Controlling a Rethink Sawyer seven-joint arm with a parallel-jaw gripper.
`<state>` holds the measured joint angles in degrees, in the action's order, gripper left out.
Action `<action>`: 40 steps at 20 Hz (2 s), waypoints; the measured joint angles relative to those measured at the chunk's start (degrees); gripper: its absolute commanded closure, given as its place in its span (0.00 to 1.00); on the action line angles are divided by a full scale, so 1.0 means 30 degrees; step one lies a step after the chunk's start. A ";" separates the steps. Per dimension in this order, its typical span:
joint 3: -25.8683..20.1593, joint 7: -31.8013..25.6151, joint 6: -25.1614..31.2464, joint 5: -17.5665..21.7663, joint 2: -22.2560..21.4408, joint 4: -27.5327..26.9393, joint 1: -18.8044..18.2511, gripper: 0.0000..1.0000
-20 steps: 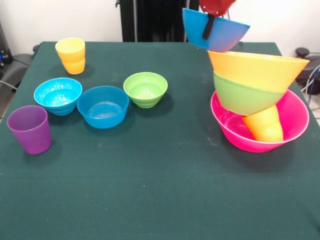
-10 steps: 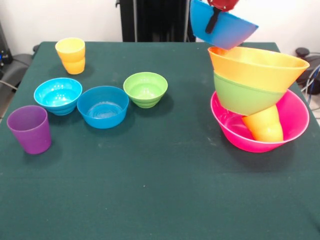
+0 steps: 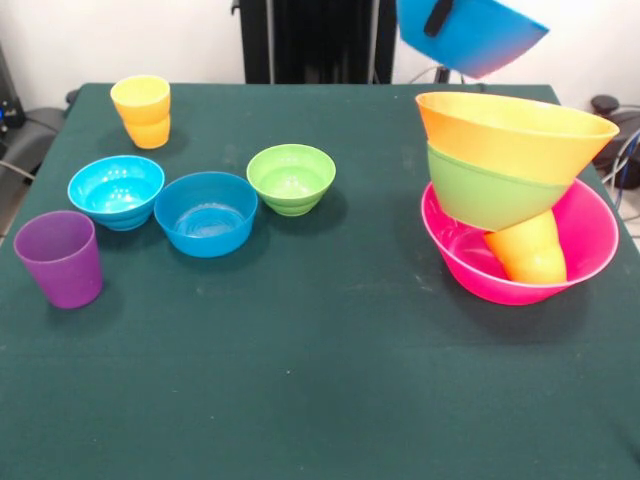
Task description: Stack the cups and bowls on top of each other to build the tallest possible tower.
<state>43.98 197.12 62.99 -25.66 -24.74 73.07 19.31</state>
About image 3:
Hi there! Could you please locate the large orange bowl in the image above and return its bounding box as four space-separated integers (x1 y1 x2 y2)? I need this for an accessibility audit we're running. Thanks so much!
415 91 620 189

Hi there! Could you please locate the dark green tablecloth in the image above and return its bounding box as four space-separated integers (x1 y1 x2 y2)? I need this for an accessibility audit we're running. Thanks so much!
0 82 640 480

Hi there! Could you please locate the small green bowl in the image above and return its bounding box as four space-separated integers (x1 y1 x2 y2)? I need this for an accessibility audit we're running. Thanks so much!
245 143 337 217

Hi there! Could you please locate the medium blue bowl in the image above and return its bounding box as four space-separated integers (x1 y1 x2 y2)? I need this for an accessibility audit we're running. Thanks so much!
396 0 551 80

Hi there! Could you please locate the large green bowl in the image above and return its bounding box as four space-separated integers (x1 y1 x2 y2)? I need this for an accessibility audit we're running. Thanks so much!
427 141 571 232

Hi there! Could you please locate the yellow cup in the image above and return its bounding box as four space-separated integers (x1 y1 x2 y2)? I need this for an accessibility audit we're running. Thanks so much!
109 74 172 150

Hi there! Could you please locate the black computer tower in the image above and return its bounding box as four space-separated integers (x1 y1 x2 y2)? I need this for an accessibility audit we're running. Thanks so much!
0 42 26 132

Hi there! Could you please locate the dark blue bowl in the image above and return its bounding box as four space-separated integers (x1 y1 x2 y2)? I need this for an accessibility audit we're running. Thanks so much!
153 171 259 259

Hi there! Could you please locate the large pink bowl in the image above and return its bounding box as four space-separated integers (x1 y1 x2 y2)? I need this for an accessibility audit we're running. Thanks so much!
420 179 620 306

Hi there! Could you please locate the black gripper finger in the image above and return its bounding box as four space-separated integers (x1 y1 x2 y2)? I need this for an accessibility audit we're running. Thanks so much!
423 0 455 38

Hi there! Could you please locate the small light blue bowl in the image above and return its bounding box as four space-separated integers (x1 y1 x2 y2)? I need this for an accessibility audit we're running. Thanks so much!
67 155 166 232

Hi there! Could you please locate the orange cup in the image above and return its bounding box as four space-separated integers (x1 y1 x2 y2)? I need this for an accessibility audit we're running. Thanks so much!
483 209 568 285

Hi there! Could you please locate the purple cup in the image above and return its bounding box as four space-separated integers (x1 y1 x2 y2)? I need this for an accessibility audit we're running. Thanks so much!
13 210 104 310

